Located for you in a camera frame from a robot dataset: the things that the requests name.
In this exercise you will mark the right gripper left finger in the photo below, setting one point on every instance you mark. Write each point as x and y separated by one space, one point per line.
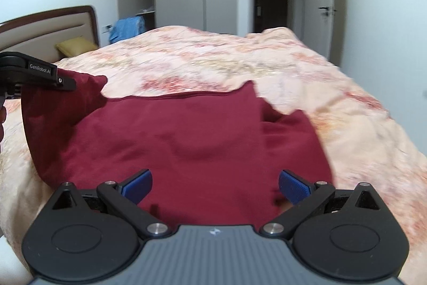
109 210

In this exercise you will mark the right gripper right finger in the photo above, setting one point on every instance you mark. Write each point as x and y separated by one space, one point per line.
321 209

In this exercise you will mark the dark red shirt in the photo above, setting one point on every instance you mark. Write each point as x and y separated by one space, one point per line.
215 157

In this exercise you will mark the blue clothing pile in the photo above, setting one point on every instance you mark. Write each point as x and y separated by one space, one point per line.
126 28

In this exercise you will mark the white bedroom door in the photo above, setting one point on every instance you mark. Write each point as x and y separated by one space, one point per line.
323 34

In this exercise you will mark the person's left hand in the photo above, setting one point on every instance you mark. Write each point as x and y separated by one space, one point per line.
3 115

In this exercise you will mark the brown beige headboard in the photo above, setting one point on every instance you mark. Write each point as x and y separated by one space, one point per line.
38 34

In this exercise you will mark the olive yellow pillow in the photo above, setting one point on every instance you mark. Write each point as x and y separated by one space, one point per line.
75 47

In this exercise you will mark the pink floral bed quilt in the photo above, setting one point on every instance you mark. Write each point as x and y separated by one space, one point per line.
360 140

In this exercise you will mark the black door handle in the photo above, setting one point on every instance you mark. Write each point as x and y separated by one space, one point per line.
327 10

